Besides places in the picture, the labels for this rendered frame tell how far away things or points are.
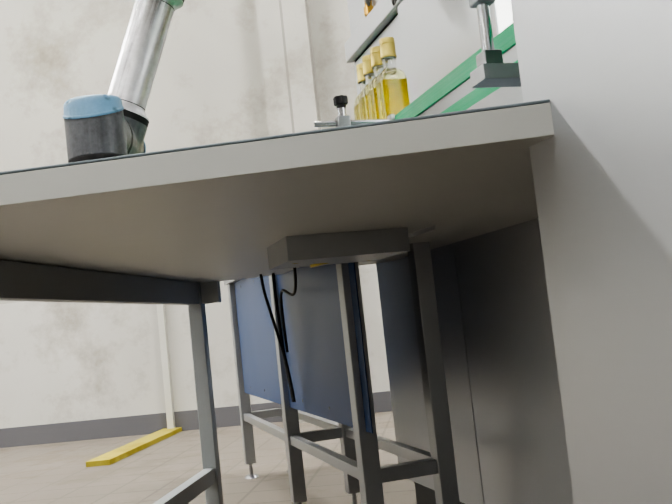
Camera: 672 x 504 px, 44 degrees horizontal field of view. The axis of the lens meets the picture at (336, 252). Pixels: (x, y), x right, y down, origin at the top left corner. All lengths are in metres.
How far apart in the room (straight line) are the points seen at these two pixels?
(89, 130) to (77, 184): 0.83
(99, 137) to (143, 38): 0.30
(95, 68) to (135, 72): 3.86
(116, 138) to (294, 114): 3.46
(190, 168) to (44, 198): 0.15
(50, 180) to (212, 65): 4.63
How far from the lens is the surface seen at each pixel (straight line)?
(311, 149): 0.82
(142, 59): 1.90
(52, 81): 5.84
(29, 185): 0.91
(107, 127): 1.72
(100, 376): 5.50
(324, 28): 5.43
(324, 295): 1.99
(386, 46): 1.87
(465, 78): 1.42
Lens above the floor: 0.56
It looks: 5 degrees up
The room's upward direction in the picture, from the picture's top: 6 degrees counter-clockwise
